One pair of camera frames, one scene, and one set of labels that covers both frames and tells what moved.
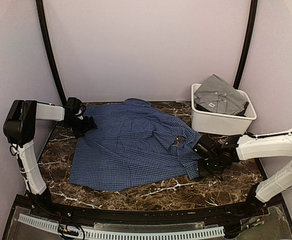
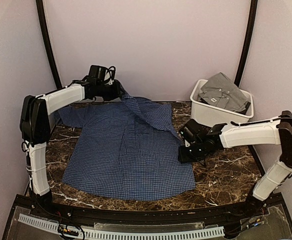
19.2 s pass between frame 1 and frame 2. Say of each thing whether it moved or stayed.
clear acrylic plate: stayed
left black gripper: moved
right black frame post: stayed
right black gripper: moved
